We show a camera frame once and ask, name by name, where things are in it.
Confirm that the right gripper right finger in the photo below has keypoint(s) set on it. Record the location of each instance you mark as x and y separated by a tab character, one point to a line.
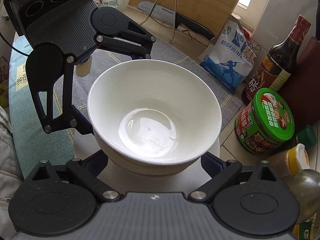
222	173

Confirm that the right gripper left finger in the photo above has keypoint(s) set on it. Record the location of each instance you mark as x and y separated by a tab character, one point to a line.
85	172

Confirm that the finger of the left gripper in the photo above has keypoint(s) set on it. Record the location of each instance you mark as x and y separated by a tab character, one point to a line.
118	33
44	66

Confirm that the plain white small bowl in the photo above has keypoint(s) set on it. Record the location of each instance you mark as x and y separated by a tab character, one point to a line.
150	167

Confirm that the white bowl pink flowers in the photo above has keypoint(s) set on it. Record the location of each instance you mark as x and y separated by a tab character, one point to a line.
154	112

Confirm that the white floral plate stack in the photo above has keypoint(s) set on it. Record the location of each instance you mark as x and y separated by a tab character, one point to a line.
124	181

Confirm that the grey checked table mat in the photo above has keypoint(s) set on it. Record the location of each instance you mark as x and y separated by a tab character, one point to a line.
102	60

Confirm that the teal towel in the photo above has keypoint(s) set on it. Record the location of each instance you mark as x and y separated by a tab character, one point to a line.
31	143

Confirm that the green lid sauce jar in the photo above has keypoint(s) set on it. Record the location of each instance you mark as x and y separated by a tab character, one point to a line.
265	123

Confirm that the white sleeve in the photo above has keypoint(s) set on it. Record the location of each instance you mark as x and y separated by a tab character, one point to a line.
11	175

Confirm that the clear oil bottle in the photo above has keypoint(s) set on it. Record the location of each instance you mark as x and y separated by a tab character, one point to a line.
304	185

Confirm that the green cap small jar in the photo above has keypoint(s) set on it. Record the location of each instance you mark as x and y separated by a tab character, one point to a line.
307	137

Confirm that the dark vinegar bottle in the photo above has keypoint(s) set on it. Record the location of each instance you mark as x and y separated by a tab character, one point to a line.
279	63

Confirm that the blue white salt bag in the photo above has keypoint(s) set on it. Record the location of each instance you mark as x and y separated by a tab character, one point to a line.
225	59

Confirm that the metal binder clips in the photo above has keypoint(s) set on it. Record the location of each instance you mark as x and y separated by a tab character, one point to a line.
251	51

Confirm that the steel cleaver black handle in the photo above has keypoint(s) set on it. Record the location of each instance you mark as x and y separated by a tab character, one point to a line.
173	19

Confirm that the steel wire rack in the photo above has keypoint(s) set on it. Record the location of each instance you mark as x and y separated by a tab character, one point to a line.
147	8

